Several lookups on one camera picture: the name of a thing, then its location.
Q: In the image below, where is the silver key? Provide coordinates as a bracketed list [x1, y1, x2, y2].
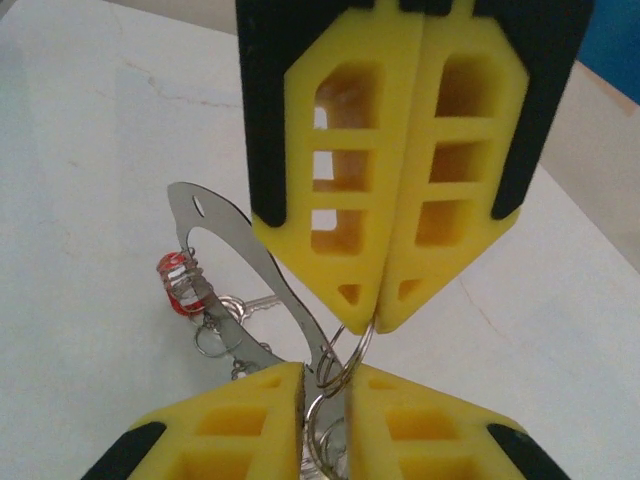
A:
[219, 292, 281, 326]

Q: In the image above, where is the silver split ring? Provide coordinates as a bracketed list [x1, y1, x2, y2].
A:
[315, 319, 377, 401]

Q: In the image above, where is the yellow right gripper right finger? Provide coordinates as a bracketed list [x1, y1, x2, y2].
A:
[347, 362, 564, 480]

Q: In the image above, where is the silver chain with rings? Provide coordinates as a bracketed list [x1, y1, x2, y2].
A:
[192, 312, 274, 381]

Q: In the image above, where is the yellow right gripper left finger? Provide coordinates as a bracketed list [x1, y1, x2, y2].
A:
[82, 360, 307, 480]

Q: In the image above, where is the red key tag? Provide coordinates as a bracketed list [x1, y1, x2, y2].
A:
[155, 252, 207, 317]

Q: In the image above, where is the silver metal key holder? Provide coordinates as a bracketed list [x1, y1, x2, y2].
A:
[166, 181, 346, 391]

